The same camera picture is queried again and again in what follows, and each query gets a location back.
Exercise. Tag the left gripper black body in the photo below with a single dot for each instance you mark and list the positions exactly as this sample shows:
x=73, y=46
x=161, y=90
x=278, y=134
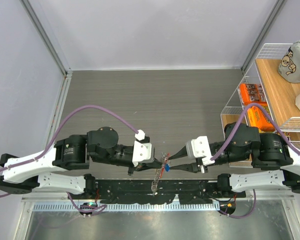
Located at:
x=132, y=169

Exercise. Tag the blue key tag right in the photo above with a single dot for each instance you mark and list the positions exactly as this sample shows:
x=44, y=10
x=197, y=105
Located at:
x=167, y=168

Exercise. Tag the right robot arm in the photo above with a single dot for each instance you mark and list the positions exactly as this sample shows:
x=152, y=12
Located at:
x=279, y=164

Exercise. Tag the orange snack box top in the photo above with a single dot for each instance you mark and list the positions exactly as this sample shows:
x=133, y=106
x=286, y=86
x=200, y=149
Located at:
x=251, y=93

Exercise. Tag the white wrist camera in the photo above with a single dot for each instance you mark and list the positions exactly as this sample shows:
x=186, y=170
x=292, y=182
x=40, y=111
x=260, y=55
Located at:
x=199, y=149
x=143, y=150

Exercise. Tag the orange yellow snack box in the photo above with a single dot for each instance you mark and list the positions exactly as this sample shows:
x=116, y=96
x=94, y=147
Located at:
x=257, y=119

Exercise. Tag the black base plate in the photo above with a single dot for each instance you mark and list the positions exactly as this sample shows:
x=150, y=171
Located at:
x=143, y=191

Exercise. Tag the white wire shelf rack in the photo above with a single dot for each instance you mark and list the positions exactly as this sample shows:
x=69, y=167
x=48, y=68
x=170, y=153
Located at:
x=279, y=94

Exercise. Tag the white slotted cable duct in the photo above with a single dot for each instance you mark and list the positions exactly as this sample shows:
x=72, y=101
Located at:
x=175, y=206

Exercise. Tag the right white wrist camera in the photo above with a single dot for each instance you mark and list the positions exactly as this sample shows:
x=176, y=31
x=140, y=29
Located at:
x=199, y=149

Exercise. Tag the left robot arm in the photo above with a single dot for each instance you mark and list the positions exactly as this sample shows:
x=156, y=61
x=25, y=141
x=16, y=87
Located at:
x=41, y=171

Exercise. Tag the grey printed pouch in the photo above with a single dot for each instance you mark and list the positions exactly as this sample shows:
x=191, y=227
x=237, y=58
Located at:
x=289, y=67

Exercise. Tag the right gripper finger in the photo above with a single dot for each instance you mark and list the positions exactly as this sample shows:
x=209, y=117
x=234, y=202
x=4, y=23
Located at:
x=180, y=154
x=190, y=167

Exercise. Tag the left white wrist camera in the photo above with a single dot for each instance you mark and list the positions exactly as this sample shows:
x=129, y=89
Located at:
x=143, y=150

